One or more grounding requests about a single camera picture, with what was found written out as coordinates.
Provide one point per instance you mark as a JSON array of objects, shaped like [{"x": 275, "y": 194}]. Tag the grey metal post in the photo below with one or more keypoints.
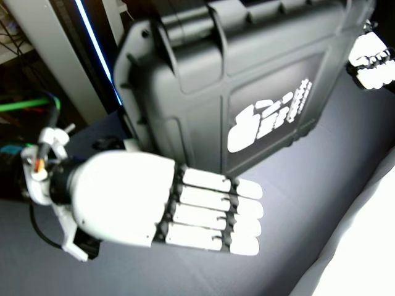
[{"x": 52, "y": 40}]

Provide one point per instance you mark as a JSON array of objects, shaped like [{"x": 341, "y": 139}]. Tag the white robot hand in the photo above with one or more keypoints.
[
  {"x": 375, "y": 75},
  {"x": 123, "y": 197}
]

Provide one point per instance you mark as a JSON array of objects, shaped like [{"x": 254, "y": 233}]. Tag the black hard plastic case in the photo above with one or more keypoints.
[{"x": 197, "y": 117}]

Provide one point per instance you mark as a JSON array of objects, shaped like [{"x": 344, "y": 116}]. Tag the blue white light strip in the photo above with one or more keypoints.
[{"x": 97, "y": 52}]

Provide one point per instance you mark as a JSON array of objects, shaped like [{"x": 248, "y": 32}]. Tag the grey table cloth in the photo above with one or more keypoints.
[{"x": 191, "y": 271}]

